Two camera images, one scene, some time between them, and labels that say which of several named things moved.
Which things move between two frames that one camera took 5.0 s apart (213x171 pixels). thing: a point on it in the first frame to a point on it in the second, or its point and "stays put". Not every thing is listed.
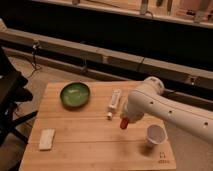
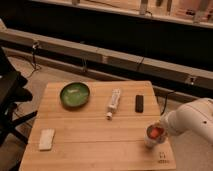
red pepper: [124, 123] to [155, 132]
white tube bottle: [116, 93] stays put
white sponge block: [46, 139] stays put
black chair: [12, 93] stays put
